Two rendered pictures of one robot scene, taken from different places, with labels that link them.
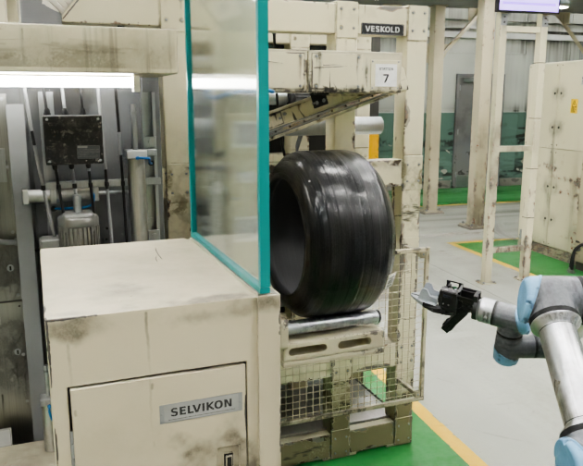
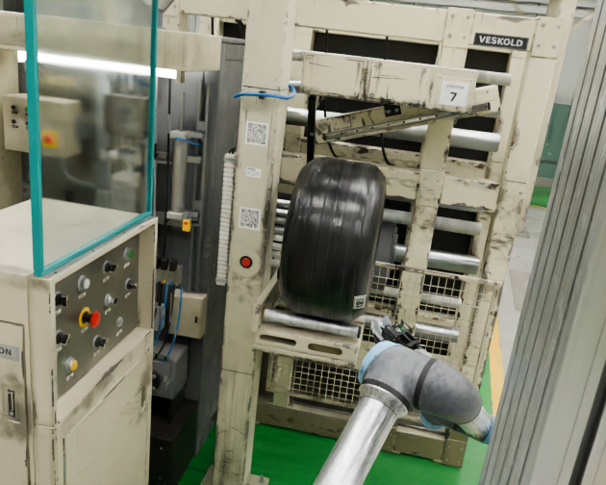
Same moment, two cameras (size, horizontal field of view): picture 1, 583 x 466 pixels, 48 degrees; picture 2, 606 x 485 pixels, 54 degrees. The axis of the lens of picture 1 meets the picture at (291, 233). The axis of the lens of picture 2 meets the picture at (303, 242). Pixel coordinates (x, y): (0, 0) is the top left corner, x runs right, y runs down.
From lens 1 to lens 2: 1.10 m
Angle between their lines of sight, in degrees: 30
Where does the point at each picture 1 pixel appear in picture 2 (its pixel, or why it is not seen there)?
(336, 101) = (411, 113)
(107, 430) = not seen: outside the picture
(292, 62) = (350, 69)
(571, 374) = (337, 454)
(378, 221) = (345, 242)
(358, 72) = (421, 87)
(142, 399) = not seen: outside the picture
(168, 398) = not seen: outside the picture
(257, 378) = (35, 342)
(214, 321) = not seen: outside the picture
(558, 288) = (394, 364)
